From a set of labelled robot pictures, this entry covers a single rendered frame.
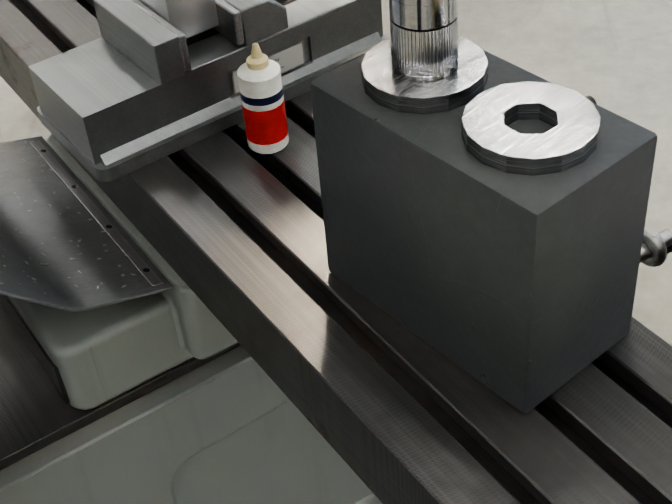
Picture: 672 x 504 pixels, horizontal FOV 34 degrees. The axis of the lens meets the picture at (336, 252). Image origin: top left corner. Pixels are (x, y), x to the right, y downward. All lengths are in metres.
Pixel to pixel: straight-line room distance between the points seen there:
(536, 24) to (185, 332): 2.18
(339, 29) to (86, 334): 0.40
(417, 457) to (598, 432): 0.13
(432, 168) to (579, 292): 0.13
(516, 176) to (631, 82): 2.20
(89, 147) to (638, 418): 0.55
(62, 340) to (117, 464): 0.17
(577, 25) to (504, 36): 0.20
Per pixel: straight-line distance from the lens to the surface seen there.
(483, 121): 0.74
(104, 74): 1.10
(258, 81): 1.02
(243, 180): 1.04
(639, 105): 2.83
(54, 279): 1.05
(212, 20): 1.11
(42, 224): 1.13
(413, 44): 0.77
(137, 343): 1.10
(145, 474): 1.21
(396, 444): 0.80
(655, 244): 1.58
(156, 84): 1.07
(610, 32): 3.11
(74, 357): 1.08
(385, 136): 0.77
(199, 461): 1.25
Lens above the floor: 1.55
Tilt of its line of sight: 41 degrees down
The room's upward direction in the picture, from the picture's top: 5 degrees counter-clockwise
